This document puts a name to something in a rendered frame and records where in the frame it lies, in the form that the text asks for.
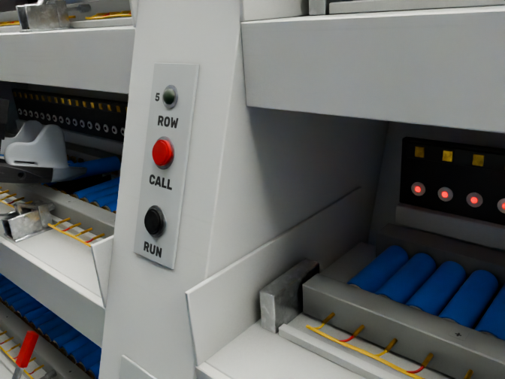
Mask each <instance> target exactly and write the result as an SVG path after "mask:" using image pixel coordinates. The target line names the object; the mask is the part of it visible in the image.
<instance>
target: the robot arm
mask: <svg viewBox="0 0 505 379"><path fill-rule="evenodd" d="M9 101H10V100H7V99H0V154H4V156H0V183H53V182H63V181H69V180H73V179H75V178H77V177H79V176H81V175H84V174H85V173H86V171H87V168H84V167H74V166H69V165H70V164H71V163H68V160H67V153H66V147H65V136H64V132H63V131H62V129H61V128H60V127H59V126H57V125H53V124H49V125H46V126H45V127H43V125H42V124H41V123H40V122H38V121H37V120H28V121H26V122H24V124H23V126H22V127H21V129H20V130H19V132H18V133H17V135H16V136H14V137H12V138H5V130H6V124H7V121H8V108H9Z"/></svg>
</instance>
